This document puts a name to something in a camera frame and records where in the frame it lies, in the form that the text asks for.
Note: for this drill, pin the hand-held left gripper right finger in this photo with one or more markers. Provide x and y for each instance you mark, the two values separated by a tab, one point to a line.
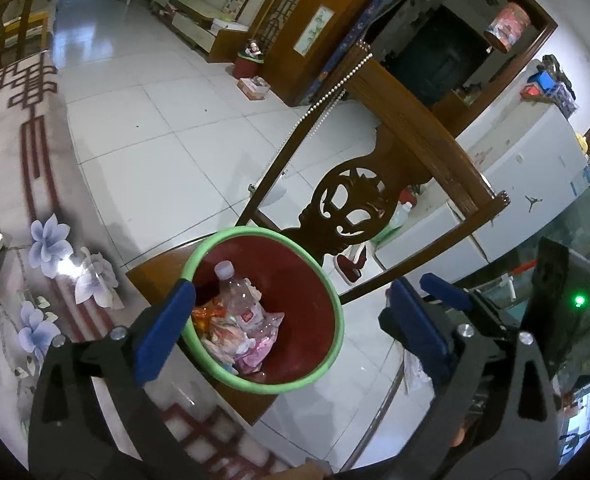
420	325

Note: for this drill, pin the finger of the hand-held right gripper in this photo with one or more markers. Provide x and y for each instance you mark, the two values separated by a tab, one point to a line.
447	291

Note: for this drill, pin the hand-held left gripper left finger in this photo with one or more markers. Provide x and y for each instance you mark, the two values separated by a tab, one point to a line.
167	330

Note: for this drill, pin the orange wrapper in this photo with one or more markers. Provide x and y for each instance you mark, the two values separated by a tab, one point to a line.
205	315

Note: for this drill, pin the clear plastic bottle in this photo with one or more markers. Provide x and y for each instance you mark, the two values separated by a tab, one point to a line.
240	300

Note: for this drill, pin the pink snack wrapper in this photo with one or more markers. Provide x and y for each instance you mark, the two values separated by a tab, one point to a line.
260	355

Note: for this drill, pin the red bin with green rim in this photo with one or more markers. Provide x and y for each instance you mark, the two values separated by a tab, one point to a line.
300	310

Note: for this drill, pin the green detergent bottle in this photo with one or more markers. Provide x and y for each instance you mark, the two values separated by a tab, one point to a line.
397	216

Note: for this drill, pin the red shoe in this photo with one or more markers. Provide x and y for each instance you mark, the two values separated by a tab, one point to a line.
351	266

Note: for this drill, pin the white chest freezer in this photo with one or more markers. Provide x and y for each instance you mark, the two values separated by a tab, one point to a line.
525	160

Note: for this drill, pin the carved wooden chair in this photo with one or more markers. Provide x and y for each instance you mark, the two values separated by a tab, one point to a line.
400	110

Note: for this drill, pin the blue toy box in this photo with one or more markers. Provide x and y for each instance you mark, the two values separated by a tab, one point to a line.
545	82

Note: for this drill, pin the tissue box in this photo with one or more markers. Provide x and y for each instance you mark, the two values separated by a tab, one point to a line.
254	89

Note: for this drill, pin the red paper lantern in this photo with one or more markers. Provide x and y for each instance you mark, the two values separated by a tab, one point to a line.
507	26

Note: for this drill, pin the red pot with doll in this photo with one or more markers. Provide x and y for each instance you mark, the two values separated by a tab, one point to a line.
247	62

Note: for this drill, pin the small flower picture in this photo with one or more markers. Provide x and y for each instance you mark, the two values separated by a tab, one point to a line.
315	30

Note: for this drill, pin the wooden partition screen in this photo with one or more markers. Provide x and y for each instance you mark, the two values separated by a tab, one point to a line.
285	35

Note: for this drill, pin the low television cabinet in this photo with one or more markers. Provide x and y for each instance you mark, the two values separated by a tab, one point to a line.
195	22

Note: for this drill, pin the small framed picture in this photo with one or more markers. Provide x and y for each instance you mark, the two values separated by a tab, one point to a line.
235	5

